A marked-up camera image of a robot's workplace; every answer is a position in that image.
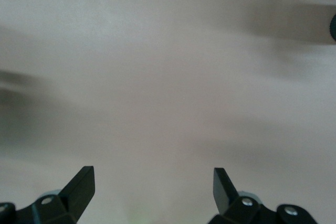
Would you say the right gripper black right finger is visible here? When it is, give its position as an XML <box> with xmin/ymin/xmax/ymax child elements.
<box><xmin>208</xmin><ymin>167</ymin><xmax>318</xmax><ymax>224</ymax></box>

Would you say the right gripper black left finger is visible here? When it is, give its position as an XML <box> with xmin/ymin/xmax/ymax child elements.
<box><xmin>0</xmin><ymin>165</ymin><xmax>95</xmax><ymax>224</ymax></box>

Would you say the black cylinder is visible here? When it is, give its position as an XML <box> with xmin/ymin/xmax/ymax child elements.
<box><xmin>329</xmin><ymin>14</ymin><xmax>336</xmax><ymax>42</ymax></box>

